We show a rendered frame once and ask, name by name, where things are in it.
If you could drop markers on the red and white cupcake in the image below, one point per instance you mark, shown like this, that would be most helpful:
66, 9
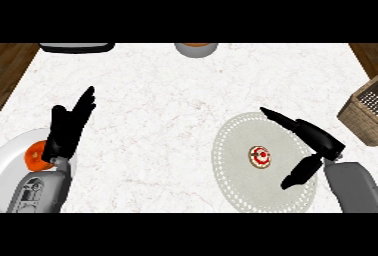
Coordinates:
260, 157

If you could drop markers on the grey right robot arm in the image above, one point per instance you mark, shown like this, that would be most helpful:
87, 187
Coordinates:
351, 186

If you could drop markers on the grey bowl with orange content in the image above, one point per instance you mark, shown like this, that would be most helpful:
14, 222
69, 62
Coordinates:
195, 50

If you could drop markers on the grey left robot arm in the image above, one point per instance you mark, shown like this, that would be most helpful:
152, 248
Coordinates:
41, 190

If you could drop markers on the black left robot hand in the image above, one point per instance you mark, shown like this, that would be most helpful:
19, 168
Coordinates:
66, 133

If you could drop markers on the brown wicker basket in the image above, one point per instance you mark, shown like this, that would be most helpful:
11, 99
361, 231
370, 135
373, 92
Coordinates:
361, 120

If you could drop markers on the orange fruit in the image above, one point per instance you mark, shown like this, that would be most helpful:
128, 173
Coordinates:
32, 160

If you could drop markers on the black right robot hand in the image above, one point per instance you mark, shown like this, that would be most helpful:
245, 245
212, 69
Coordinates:
314, 136

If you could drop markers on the white plate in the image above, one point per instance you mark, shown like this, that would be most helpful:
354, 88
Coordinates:
14, 163

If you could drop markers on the round white lace placemat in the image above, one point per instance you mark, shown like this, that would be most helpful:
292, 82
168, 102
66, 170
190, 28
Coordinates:
260, 186

